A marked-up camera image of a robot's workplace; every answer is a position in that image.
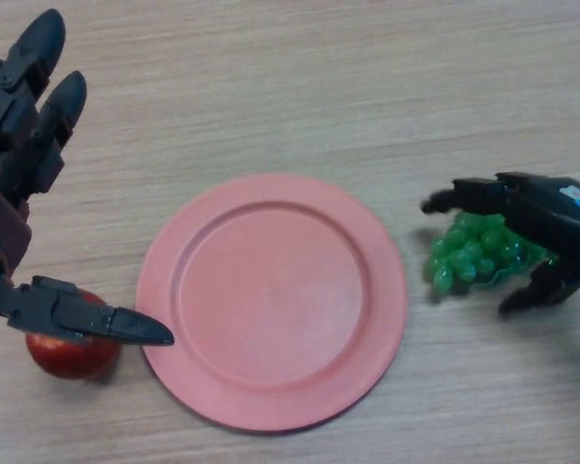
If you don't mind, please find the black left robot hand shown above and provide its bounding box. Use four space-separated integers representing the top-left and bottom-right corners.
0 8 176 348

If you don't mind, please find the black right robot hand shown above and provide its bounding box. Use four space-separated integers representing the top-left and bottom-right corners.
420 171 580 320

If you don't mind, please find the red apple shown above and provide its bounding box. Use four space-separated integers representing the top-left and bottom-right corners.
24 288 121 381

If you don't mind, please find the pink round plate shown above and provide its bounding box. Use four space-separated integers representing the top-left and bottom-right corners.
135 172 408 433

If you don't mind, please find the green grape bunch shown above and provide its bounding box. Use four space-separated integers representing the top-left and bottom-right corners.
423 212 557 297

